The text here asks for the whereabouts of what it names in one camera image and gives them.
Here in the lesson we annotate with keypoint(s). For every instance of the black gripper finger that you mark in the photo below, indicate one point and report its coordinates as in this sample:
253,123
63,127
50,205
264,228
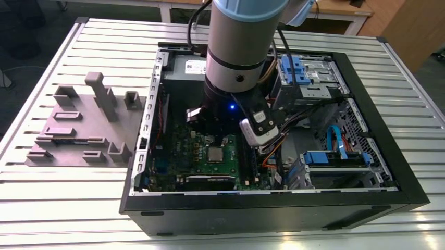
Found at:
193,117

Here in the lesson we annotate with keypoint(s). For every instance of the silver CPU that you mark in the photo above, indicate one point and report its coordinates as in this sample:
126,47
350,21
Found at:
215,154

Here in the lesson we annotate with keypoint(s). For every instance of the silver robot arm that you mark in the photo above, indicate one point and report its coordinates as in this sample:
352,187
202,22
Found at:
239,39

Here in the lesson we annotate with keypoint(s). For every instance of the grey power supply unit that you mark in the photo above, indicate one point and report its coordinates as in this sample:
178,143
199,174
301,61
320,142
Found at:
181,99

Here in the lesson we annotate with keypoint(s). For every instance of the green motherboard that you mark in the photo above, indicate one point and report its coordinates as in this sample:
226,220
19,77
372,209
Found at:
187,156

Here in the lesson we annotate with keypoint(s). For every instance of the black RAM slot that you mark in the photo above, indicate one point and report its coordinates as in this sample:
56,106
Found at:
239,161

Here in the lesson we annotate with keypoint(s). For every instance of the installed RAM stick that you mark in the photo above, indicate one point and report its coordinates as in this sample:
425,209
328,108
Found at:
252,164

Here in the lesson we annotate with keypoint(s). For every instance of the black graphics card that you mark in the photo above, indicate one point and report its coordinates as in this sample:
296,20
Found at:
209,182

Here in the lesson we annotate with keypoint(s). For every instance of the grey metal drive cage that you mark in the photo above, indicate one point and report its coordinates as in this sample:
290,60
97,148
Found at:
313,93

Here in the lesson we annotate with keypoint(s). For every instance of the hard disk in blue carrier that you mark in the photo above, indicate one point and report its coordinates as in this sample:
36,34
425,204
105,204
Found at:
317,159

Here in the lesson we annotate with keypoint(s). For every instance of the grey metal disk bay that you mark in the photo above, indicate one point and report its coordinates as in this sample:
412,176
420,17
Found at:
302,179

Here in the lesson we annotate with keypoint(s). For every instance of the RAM stick with gold contacts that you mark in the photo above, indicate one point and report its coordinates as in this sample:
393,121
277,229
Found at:
76,142

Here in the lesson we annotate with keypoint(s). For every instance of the grey parts rack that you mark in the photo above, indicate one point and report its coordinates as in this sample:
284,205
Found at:
70,156

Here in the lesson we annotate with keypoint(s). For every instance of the black PC case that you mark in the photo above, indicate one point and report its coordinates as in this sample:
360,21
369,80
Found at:
278,216

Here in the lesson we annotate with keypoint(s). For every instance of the wooden cabinet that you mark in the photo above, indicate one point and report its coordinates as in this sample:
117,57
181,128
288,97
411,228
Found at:
411,26

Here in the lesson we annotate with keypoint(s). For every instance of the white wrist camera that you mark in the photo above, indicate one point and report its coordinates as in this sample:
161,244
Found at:
258,130

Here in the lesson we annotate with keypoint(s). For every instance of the large blue drive bracket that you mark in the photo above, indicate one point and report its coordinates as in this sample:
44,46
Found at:
298,65

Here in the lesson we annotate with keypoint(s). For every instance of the wooden desk white frame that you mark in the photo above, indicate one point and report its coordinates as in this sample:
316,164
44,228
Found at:
341,11

